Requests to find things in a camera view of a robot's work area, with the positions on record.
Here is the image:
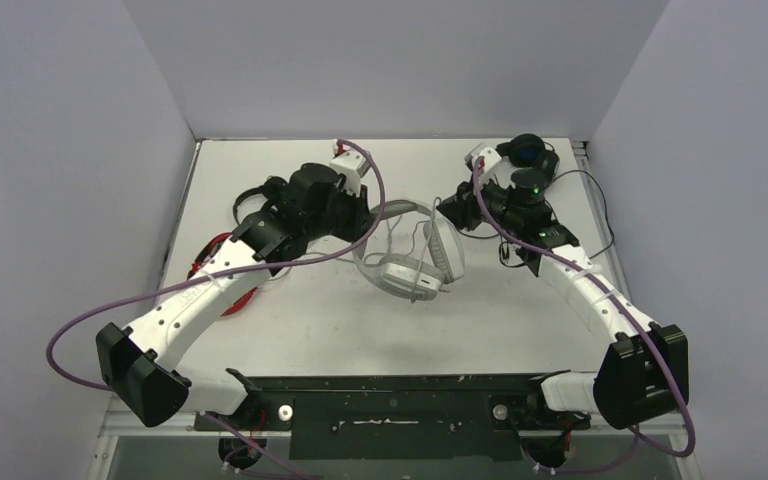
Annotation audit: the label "white grey headphones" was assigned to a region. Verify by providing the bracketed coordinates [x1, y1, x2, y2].
[352, 198, 466, 302]

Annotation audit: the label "black blue headphones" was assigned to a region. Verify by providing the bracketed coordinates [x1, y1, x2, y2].
[496, 133, 560, 183]

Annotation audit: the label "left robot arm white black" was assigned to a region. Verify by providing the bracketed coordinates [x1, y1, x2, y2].
[96, 153, 377, 430]

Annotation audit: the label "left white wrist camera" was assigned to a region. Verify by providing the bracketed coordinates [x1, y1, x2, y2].
[328, 140, 371, 197]

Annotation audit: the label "small black headphones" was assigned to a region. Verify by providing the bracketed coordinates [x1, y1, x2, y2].
[232, 176, 288, 233]

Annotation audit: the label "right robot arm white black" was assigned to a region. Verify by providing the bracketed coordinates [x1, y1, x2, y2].
[436, 168, 691, 429]

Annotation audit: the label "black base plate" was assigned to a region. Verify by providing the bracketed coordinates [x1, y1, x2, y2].
[218, 374, 592, 461]

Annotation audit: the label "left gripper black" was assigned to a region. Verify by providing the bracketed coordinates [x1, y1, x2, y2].
[304, 179, 375, 243]

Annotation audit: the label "red black headphones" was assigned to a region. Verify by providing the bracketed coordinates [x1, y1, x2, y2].
[186, 231, 259, 318]

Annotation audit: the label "black headset cable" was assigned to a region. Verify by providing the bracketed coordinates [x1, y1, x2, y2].
[456, 168, 616, 260]

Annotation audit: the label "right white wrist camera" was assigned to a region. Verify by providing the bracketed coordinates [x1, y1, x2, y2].
[464, 143, 504, 185]

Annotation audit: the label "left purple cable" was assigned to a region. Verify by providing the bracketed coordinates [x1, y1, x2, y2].
[46, 139, 387, 480]

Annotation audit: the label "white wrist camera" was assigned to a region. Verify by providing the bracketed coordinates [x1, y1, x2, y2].
[328, 140, 371, 197]
[464, 143, 504, 185]

